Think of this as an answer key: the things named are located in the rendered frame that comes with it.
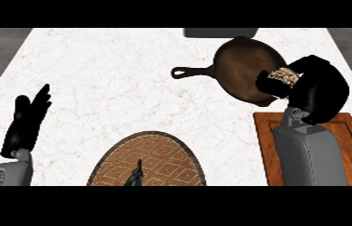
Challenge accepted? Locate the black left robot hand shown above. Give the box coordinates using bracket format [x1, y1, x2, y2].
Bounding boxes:
[0, 83, 53, 159]

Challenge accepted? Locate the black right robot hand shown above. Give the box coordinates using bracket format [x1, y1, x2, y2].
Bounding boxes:
[254, 54, 350, 126]

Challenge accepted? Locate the beige frosted cupcake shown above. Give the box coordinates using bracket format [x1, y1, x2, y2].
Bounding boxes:
[266, 67, 303, 88]

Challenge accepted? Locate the dark brown cast-iron pan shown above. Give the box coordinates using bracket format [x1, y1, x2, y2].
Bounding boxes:
[170, 35, 288, 108]

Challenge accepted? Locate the brown wooden cutting board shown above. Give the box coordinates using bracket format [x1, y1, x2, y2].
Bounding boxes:
[251, 112, 352, 187]

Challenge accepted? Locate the grey rectangular appliance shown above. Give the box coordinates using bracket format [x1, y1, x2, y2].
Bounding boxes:
[183, 28, 260, 39]

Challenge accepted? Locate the dark green pointed object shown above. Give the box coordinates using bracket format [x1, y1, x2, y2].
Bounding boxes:
[123, 158, 146, 187]

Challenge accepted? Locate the round woven orange placemat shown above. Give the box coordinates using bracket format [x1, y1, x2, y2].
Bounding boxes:
[87, 130, 207, 187]

